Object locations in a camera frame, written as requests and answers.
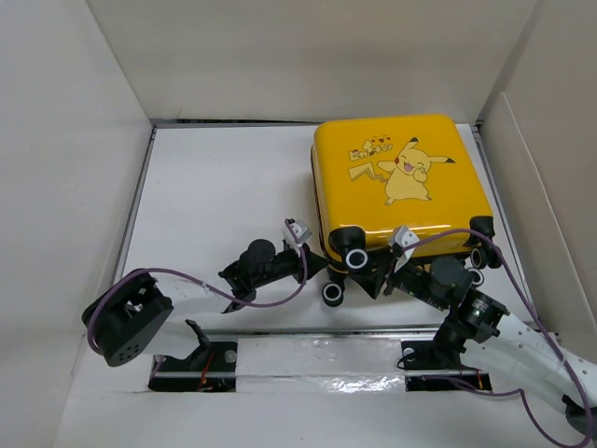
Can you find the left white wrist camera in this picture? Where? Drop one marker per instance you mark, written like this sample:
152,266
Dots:
295,234

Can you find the yellow Pikachu suitcase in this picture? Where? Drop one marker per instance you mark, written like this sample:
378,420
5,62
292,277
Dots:
373,175

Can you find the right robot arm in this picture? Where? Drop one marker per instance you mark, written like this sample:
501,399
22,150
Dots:
480,332

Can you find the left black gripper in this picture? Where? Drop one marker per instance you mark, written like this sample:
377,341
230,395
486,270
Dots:
312,260

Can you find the metal base rail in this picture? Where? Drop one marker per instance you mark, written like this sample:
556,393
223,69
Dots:
287,363

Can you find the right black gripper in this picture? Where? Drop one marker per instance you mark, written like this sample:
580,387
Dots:
372,279

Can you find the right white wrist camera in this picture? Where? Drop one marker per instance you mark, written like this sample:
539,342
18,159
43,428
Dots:
400,241

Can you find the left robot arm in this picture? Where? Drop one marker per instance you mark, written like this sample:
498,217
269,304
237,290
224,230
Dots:
122,322

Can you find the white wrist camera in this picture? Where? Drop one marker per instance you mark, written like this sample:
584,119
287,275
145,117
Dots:
295,234
400,241

